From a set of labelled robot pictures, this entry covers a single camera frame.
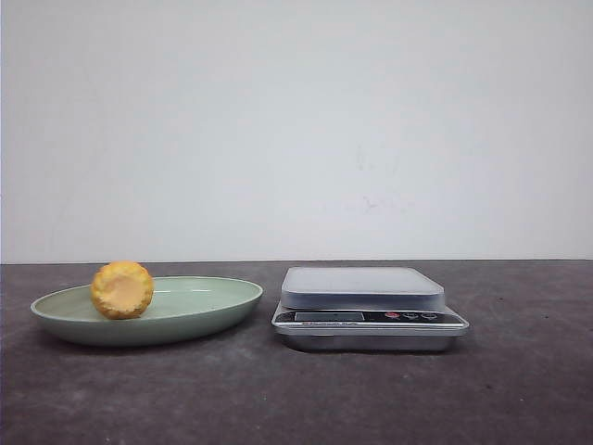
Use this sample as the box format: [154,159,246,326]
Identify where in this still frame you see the yellow corn cob piece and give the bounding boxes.
[90,261,154,320]

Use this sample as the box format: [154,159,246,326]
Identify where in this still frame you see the silver digital kitchen scale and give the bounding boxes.
[271,266,470,351]

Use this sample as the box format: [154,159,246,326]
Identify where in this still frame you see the light green oval plate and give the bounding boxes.
[31,276,263,347]

